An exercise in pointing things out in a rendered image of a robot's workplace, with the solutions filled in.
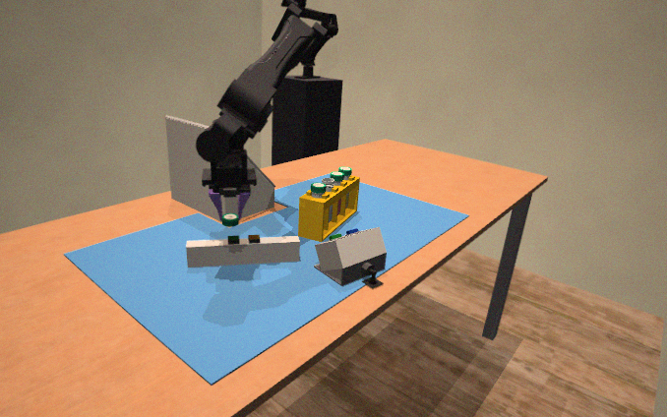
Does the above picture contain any blue flat mat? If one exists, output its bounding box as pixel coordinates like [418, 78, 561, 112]
[64, 174, 469, 386]

